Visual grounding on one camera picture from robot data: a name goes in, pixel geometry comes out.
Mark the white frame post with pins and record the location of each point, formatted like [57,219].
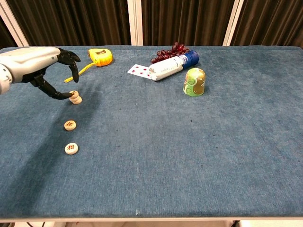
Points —
[135,22]
[13,22]
[233,23]

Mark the white bottle with blue cap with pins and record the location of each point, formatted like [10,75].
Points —
[165,66]

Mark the dark red grape bunch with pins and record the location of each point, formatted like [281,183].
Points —
[166,53]

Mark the yellow tape measure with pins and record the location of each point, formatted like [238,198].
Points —
[101,56]

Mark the dark pleated curtain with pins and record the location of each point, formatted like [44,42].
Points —
[272,21]
[187,21]
[78,21]
[4,33]

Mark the blue table cloth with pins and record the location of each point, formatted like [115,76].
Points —
[165,153]

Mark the green patterned cup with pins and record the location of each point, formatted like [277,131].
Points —
[195,82]

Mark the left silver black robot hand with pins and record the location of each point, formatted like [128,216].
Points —
[30,62]

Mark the hearts playing card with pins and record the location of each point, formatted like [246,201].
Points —
[138,70]

